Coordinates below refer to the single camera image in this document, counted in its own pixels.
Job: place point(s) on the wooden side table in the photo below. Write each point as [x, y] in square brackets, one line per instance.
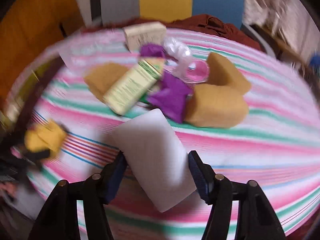
[287, 47]

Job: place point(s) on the white sponge block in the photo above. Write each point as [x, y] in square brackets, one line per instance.
[150, 155]

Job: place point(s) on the brown cloth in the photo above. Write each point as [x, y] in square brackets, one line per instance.
[212, 23]

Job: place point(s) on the yellow sponge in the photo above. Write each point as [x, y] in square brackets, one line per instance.
[100, 76]
[45, 137]
[225, 72]
[217, 105]

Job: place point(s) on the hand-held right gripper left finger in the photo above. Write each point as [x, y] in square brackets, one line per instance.
[116, 177]

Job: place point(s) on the grey bed frame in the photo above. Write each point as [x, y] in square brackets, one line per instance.
[260, 38]

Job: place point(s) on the pink clear round container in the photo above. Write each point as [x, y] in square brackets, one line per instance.
[197, 71]

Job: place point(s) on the blue jug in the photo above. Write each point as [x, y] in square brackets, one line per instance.
[314, 61]

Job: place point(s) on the clear plastic film bundle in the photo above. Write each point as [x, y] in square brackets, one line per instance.
[175, 47]

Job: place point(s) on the pale patterned curtain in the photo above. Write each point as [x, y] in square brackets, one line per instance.
[270, 2]

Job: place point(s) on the beige printed carton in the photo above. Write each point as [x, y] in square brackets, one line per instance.
[142, 33]

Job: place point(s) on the striped bed sheet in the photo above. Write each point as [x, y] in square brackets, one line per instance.
[250, 155]

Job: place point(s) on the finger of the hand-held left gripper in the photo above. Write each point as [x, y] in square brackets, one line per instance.
[62, 128]
[37, 157]

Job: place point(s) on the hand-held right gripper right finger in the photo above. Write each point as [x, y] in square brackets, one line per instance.
[200, 177]

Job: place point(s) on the purple mesh pouch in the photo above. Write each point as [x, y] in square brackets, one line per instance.
[150, 50]
[172, 97]

